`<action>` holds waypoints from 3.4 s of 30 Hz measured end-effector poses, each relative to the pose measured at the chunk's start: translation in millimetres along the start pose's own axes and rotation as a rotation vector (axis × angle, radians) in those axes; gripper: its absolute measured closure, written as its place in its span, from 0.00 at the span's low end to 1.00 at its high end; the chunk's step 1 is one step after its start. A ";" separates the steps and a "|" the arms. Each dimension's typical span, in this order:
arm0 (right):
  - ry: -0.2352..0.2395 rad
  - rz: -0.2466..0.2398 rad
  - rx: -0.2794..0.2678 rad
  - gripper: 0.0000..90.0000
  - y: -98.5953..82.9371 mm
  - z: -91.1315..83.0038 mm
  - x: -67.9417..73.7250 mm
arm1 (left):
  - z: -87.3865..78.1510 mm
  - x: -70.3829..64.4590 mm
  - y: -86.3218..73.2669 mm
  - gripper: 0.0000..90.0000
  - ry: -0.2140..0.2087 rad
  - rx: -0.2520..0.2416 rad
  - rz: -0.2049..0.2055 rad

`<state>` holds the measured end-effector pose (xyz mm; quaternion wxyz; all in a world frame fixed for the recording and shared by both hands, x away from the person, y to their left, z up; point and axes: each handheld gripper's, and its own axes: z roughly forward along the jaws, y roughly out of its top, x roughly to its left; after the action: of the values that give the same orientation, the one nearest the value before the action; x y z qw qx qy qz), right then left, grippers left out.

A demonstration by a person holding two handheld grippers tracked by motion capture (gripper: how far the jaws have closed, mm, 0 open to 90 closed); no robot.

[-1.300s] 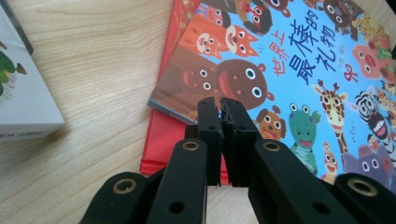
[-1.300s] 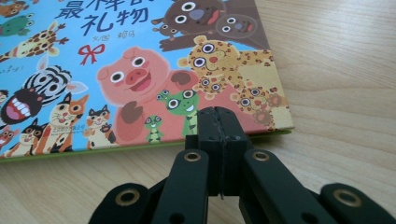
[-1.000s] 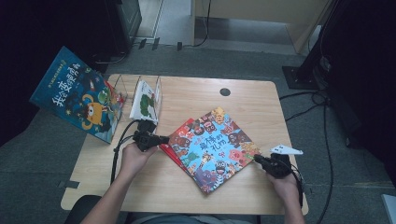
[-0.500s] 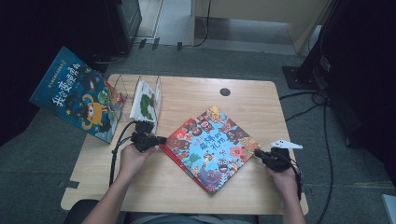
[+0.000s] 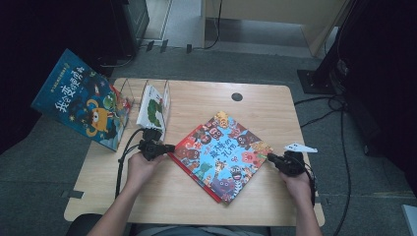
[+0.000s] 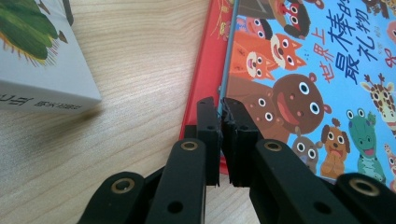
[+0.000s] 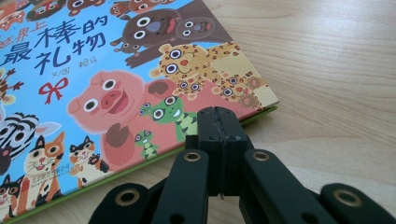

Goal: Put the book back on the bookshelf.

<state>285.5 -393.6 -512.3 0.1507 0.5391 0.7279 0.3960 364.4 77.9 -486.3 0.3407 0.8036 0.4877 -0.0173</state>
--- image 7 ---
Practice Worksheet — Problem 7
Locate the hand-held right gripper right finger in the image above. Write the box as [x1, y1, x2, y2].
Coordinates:
[217, 105, 338, 224]

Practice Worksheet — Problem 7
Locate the light blue animals picture book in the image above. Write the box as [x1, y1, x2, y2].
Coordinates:
[0, 0, 280, 224]

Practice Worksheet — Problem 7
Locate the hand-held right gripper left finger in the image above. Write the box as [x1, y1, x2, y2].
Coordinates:
[150, 105, 224, 224]

